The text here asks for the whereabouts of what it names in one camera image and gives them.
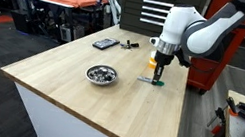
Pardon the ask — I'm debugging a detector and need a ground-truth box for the white table base cabinet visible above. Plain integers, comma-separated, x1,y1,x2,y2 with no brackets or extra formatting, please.
4,81,168,137

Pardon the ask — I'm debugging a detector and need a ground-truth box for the red tool cabinet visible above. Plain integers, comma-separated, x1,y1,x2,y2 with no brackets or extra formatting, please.
185,0,245,101

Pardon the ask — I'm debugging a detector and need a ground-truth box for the key bunch with black fob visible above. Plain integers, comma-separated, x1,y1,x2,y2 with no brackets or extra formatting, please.
119,38,141,52

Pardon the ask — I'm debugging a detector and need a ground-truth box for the black flat remote pack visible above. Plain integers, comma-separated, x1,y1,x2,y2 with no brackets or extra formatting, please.
92,34,122,54

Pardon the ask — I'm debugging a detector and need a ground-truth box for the metal bowl with small parts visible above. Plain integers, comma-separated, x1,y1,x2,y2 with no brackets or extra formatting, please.
84,61,121,89

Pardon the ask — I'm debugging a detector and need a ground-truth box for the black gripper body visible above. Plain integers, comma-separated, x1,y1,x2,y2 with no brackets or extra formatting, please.
152,51,176,70

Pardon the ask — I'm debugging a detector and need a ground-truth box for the black drawer tool chest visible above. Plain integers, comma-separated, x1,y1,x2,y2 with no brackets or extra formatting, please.
114,0,211,47

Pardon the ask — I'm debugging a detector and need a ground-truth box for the green capped grey marker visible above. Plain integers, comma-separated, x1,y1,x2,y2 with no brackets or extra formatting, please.
135,75,166,88

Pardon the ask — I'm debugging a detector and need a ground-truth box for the white and orange mug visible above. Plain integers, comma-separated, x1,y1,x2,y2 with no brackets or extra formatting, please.
147,48,161,70

